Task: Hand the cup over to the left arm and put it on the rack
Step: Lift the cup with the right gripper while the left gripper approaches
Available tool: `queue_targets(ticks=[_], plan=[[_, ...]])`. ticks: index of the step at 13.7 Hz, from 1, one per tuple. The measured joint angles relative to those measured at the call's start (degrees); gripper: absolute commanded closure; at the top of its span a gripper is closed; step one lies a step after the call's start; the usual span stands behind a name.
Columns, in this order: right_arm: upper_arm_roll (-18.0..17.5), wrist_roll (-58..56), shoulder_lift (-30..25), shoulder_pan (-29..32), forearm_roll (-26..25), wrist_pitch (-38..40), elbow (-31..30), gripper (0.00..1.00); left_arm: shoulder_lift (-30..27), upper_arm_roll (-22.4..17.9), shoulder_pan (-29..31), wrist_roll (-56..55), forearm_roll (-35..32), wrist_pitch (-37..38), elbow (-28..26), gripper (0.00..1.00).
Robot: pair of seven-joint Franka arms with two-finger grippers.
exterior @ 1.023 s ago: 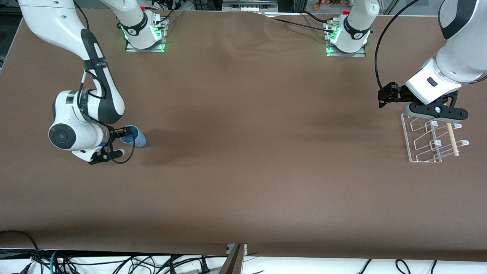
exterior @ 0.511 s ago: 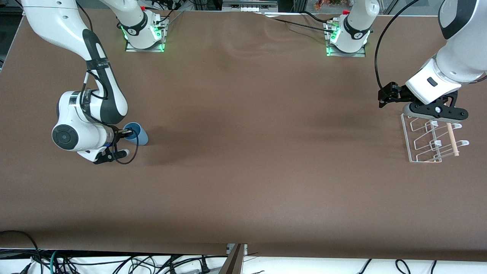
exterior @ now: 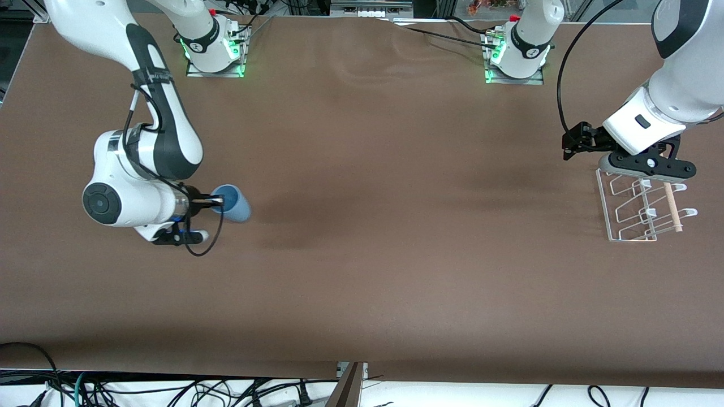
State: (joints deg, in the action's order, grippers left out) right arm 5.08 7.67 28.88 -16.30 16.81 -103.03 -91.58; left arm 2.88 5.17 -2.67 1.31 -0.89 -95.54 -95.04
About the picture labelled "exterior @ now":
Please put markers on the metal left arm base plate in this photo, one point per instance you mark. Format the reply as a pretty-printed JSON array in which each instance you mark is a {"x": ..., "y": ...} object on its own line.
[{"x": 517, "y": 80}]

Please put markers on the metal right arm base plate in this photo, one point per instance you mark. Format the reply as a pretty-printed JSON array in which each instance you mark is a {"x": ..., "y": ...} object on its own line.
[{"x": 218, "y": 70}]

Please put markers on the orange red background item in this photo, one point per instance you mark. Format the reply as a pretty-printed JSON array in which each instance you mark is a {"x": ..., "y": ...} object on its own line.
[{"x": 487, "y": 5}]

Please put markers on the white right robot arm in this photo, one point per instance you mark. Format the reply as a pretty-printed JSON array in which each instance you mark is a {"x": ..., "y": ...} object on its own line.
[{"x": 164, "y": 124}]

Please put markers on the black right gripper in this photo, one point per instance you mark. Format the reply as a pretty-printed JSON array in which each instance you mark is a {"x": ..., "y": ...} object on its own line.
[{"x": 194, "y": 204}]

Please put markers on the blue plastic cup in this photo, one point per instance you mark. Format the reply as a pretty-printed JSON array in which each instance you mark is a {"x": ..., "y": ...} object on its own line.
[{"x": 237, "y": 206}]

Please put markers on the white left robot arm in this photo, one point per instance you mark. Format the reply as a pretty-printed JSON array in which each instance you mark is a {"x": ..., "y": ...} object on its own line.
[{"x": 681, "y": 85}]

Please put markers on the white power strip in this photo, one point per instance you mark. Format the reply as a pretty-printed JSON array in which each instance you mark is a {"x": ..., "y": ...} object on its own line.
[{"x": 370, "y": 7}]

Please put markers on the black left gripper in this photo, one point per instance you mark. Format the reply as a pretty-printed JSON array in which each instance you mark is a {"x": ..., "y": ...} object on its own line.
[{"x": 591, "y": 139}]

